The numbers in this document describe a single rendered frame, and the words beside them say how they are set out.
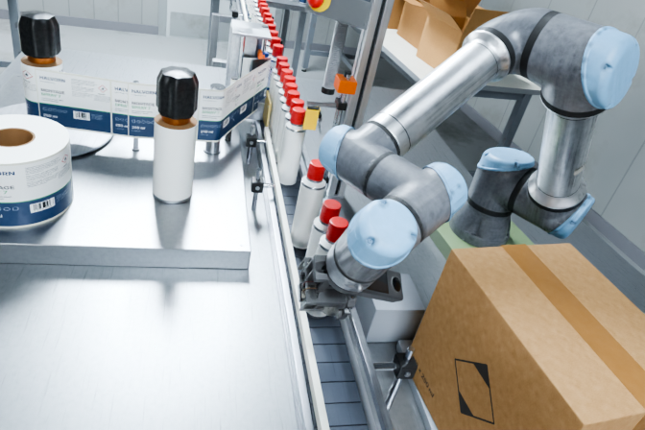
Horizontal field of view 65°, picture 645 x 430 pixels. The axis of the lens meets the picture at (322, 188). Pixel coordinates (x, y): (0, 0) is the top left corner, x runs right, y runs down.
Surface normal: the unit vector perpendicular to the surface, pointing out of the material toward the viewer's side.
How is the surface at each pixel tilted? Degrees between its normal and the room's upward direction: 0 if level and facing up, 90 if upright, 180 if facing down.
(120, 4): 90
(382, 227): 30
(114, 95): 90
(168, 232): 0
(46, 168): 90
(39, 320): 0
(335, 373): 0
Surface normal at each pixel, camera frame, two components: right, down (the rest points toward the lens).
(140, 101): 0.25, 0.55
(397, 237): 0.25, -0.46
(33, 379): 0.19, -0.84
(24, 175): 0.55, 0.53
